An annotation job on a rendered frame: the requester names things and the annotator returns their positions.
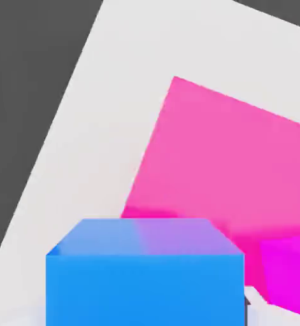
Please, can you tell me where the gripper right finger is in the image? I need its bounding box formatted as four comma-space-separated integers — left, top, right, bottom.
244, 285, 297, 326

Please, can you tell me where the small blue cube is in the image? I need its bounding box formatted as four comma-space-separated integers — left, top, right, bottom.
45, 218, 245, 326

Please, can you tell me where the small magenta cube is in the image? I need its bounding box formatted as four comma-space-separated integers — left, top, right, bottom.
259, 232, 300, 320

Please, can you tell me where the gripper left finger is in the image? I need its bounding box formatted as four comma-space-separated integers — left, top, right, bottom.
4, 304, 46, 326

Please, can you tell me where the large pink box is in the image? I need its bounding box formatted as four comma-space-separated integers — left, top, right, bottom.
120, 75, 300, 305

